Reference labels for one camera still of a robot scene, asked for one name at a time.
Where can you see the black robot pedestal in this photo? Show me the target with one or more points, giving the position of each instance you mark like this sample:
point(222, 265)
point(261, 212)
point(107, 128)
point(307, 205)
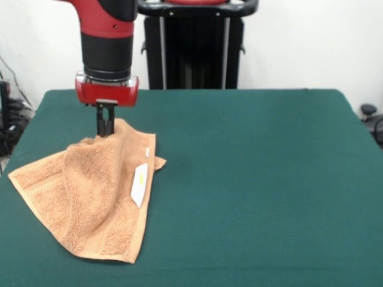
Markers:
point(194, 59)

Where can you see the dark green table cloth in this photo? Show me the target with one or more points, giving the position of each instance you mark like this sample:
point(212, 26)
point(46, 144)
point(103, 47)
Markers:
point(269, 179)

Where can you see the black box with red light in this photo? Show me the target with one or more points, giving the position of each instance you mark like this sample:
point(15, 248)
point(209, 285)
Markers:
point(4, 101)

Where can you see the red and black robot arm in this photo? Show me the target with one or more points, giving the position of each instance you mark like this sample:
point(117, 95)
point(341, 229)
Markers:
point(107, 36)

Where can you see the red robot base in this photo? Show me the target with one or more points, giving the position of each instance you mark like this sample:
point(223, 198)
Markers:
point(194, 1)

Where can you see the tan terry towel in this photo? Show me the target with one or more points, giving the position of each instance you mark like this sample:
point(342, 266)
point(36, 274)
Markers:
point(89, 194)

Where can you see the black chair base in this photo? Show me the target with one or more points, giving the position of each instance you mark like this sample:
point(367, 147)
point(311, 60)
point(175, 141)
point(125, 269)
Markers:
point(368, 109)

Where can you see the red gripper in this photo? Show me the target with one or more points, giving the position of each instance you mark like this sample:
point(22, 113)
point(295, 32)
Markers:
point(110, 94)

